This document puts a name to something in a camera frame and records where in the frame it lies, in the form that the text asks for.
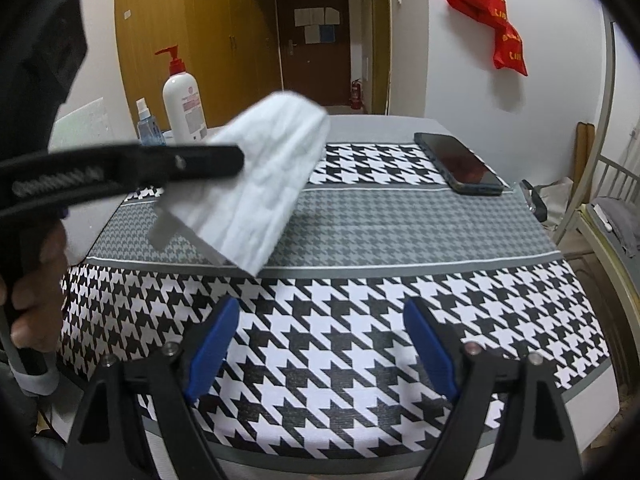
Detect dark brown door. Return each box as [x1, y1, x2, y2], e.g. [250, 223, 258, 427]
[275, 0, 350, 107]

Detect grey bedding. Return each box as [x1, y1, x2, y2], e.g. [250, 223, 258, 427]
[592, 197, 640, 257]

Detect wooden door frame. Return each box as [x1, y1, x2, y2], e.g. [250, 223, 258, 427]
[370, 0, 392, 116]

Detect white cloth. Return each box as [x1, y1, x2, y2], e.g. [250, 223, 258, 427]
[149, 91, 330, 277]

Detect metal bed frame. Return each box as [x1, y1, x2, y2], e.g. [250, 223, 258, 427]
[552, 9, 640, 387]

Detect black smartphone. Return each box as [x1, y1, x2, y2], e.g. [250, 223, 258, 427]
[413, 132, 505, 196]

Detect white cloth bag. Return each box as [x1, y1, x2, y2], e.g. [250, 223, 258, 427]
[542, 177, 577, 232]

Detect person's left hand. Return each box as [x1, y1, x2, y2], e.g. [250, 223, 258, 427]
[0, 219, 69, 352]

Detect wooden wardrobe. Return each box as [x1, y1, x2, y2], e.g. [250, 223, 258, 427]
[114, 0, 284, 134]

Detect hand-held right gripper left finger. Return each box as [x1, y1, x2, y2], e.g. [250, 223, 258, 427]
[67, 297, 241, 480]

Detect white lotion bottle red pump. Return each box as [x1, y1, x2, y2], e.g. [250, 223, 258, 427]
[154, 45, 209, 145]

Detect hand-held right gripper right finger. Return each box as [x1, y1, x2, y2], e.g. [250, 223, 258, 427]
[402, 297, 584, 480]

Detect red plastic bag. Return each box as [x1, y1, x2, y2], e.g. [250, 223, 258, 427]
[444, 0, 529, 77]

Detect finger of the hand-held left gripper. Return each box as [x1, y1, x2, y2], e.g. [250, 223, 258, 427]
[125, 143, 246, 192]

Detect houndstooth table mat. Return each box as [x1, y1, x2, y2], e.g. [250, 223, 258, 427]
[59, 142, 614, 462]

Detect wooden sticks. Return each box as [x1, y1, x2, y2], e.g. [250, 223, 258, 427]
[574, 120, 594, 182]

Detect small blue spray bottle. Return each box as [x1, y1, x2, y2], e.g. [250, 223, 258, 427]
[135, 98, 167, 147]

